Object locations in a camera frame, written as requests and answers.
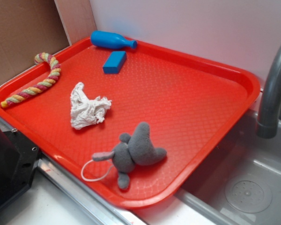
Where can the blue rectangular block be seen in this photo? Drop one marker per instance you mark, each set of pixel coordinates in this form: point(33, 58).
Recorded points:
point(114, 62)

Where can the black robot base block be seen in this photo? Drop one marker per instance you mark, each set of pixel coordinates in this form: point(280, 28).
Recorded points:
point(18, 160)

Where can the red plastic tray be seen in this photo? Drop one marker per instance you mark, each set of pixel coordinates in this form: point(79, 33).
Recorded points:
point(189, 102)

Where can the grey plush mouse toy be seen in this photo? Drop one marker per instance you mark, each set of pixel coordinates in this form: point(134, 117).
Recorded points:
point(135, 149)

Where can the crumpled white paper towel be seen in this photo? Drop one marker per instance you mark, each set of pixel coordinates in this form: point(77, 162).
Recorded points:
point(84, 111)

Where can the blue plastic bottle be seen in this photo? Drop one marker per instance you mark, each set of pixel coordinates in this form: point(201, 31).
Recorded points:
point(111, 40)

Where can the grey sink faucet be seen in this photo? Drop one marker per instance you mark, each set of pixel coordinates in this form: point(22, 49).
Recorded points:
point(270, 106)

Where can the grey plastic sink basin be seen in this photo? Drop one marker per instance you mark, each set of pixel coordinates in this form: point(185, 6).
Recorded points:
point(239, 182)

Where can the brown cardboard panel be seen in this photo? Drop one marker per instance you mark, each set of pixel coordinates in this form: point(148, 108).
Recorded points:
point(27, 27)

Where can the multicolour twisted rope toy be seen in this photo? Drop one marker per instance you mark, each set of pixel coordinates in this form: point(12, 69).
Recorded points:
point(40, 87)

